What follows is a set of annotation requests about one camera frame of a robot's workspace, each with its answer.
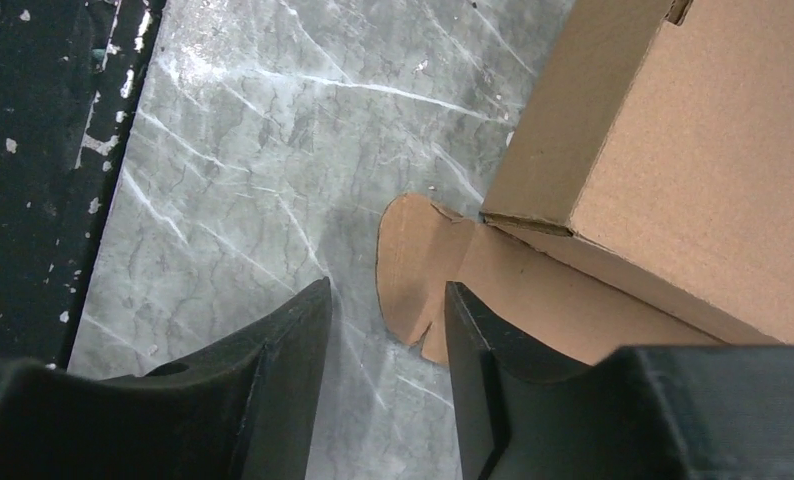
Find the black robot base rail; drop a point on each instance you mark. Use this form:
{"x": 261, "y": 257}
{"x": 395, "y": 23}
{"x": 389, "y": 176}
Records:
{"x": 71, "y": 75}

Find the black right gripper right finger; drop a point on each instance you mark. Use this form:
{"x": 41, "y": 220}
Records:
{"x": 524, "y": 410}

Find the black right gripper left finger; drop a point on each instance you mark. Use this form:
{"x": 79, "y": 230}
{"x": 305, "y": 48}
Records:
{"x": 242, "y": 407}

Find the brown cardboard box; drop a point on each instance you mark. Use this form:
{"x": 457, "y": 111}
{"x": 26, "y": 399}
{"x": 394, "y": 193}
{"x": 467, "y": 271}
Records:
{"x": 646, "y": 196}

